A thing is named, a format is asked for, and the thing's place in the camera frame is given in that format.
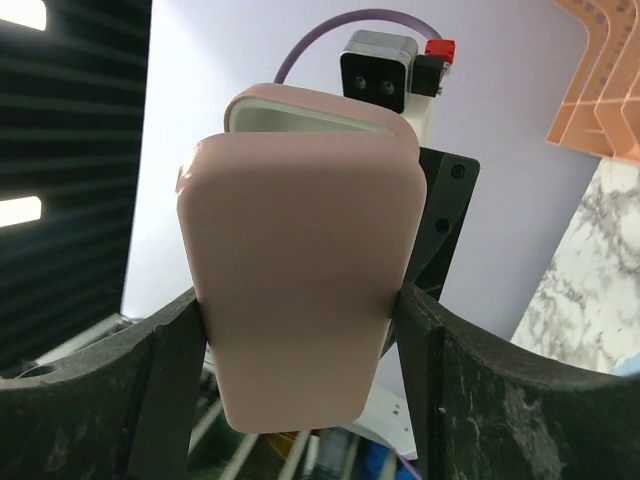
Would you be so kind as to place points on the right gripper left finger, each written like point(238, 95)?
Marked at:
point(121, 408)

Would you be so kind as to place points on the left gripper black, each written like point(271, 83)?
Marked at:
point(451, 181)

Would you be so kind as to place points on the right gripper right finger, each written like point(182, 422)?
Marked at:
point(484, 408)

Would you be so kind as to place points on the pink glasses case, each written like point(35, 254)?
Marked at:
point(298, 222)

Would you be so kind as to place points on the peach desk file organizer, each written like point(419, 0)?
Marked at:
point(599, 114)

